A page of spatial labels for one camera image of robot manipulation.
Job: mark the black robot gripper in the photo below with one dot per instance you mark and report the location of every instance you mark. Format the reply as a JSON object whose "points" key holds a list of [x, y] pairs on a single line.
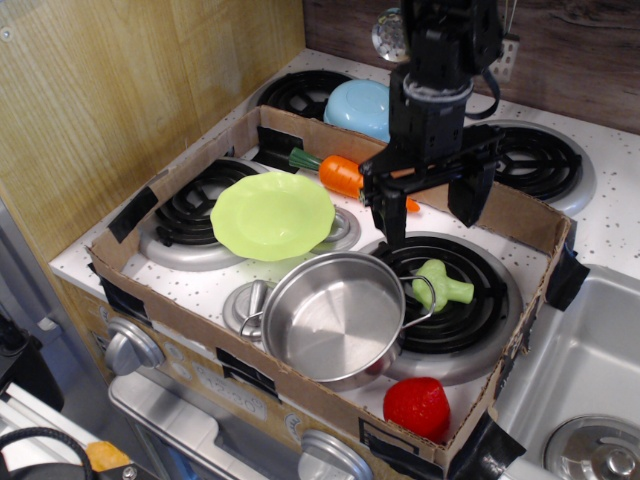
{"points": [[430, 146]]}

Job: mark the red toy strawberry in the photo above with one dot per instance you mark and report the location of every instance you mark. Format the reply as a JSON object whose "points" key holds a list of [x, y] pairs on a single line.
{"points": [[419, 405]]}

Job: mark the silver oven knob left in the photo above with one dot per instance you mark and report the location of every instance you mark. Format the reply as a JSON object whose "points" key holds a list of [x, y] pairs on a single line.
{"points": [[130, 348]]}

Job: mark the hanging silver slotted spatula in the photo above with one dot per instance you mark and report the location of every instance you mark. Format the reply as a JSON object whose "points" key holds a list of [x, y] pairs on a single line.
{"points": [[503, 67]]}

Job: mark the silver stove top knob middle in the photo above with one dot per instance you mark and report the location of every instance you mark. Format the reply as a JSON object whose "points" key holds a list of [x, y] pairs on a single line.
{"points": [[344, 234]]}

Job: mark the silver stove knob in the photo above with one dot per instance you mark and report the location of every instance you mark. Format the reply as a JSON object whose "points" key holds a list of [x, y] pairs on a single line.
{"points": [[243, 307], [344, 234]]}

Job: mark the light blue plastic bowl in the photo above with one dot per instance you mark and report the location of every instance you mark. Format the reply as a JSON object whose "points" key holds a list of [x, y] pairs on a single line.
{"points": [[361, 106]]}

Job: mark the light green plastic plate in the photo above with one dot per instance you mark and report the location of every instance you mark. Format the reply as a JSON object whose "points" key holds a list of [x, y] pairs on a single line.
{"points": [[272, 216]]}

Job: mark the front right black burner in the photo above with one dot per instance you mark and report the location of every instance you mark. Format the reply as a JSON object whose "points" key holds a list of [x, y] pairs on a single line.
{"points": [[461, 342]]}

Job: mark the stainless steel pan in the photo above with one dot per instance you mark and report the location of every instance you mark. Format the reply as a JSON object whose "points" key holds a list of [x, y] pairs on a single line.
{"points": [[337, 319]]}

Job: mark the silver oven knob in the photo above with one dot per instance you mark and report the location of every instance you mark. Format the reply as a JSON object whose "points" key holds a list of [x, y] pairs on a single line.
{"points": [[130, 348], [325, 457]]}

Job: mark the brown cardboard fence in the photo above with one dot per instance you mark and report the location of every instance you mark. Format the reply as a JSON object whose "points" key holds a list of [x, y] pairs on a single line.
{"points": [[186, 308]]}

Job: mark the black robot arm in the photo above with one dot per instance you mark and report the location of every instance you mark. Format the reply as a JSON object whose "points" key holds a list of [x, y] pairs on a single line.
{"points": [[439, 47]]}

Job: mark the green toy broccoli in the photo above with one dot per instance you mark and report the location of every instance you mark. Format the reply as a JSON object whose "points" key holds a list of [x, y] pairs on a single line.
{"points": [[435, 289]]}

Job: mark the back right black burner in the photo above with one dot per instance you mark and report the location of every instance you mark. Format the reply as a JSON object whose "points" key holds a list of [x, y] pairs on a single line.
{"points": [[545, 164]]}

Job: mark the orange object bottom left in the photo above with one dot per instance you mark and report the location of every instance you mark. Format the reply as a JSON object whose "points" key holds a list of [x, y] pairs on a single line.
{"points": [[105, 456]]}

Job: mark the silver stove top knob front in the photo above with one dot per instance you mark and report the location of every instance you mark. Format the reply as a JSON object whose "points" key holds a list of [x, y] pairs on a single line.
{"points": [[243, 307]]}

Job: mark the silver oven door handle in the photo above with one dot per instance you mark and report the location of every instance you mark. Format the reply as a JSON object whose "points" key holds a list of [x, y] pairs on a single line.
{"points": [[178, 424]]}

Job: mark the front left black burner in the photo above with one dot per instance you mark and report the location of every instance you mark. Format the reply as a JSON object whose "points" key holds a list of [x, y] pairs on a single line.
{"points": [[179, 235]]}

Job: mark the hanging silver strainer ladle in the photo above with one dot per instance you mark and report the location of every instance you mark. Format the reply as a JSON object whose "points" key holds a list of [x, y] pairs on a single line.
{"points": [[388, 36]]}

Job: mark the silver sink drain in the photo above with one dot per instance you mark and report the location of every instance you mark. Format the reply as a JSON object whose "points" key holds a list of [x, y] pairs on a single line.
{"points": [[593, 447]]}

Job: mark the silver sink basin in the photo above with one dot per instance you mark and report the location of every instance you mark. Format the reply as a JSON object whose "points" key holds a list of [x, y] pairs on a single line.
{"points": [[582, 361]]}

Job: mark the orange toy carrot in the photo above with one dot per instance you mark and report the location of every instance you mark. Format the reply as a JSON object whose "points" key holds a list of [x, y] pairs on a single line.
{"points": [[336, 173]]}

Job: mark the silver oven knob right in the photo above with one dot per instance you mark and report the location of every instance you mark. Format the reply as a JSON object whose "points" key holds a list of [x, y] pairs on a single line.
{"points": [[325, 457]]}

